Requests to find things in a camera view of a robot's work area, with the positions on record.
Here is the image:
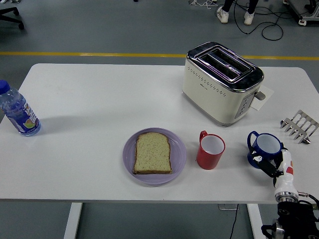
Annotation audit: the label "white paper card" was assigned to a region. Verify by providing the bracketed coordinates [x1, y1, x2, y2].
[251, 85, 275, 112]

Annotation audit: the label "black floor cable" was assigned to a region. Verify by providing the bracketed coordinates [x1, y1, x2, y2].
[233, 0, 304, 41]

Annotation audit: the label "white floor cables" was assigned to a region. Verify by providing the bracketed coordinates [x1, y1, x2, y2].
[188, 0, 219, 9]

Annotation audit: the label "bread slice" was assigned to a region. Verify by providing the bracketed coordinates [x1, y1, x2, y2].
[132, 132, 173, 175]

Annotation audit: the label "white table leg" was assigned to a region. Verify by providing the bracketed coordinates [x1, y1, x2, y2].
[63, 202, 83, 239]
[246, 203, 267, 239]

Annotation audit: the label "blue enamel cup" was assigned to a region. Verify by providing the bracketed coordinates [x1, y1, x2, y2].
[246, 130, 285, 169]

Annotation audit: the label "cream and chrome toaster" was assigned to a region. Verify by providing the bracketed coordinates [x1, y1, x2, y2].
[181, 41, 267, 127]

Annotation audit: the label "purple plate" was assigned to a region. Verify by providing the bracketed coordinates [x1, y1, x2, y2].
[122, 127, 187, 185]

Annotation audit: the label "metal equipment cart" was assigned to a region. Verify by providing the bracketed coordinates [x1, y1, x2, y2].
[284, 0, 319, 25]

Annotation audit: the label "black cable under table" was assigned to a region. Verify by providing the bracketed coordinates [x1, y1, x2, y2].
[228, 204, 239, 239]

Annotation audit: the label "clear bottle with blue cap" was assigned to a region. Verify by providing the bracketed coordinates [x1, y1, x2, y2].
[0, 79, 42, 137]

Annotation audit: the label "person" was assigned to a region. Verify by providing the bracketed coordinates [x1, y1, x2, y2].
[216, 0, 260, 26]

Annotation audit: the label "red enamel cup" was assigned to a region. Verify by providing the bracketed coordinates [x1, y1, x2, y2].
[196, 130, 226, 171]

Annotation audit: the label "silver metal toast rack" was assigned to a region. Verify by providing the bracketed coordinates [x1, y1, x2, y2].
[279, 110, 319, 145]

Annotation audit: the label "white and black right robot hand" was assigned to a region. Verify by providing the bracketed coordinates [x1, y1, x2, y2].
[249, 143, 299, 198]

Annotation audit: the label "black office chair base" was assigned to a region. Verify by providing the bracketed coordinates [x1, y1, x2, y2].
[0, 6, 25, 30]

